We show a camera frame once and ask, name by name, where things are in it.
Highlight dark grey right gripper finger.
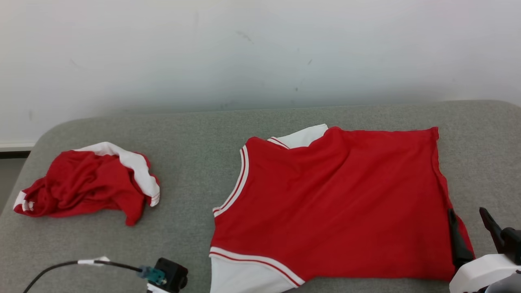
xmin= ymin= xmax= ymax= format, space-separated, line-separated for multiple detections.
xmin=448 ymin=208 xmax=475 ymax=269
xmin=479 ymin=208 xmax=506 ymax=253

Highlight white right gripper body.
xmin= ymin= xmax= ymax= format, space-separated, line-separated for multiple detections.
xmin=450 ymin=254 xmax=521 ymax=293

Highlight red jersey with white sleeves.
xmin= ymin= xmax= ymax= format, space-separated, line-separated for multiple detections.
xmin=209 ymin=124 xmax=475 ymax=293

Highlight red shorts with white stripes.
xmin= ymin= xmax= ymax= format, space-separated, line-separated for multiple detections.
xmin=13 ymin=142 xmax=161 ymax=227

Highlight black cable with teal connector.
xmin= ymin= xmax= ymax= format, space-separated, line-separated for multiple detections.
xmin=22 ymin=256 xmax=168 ymax=293

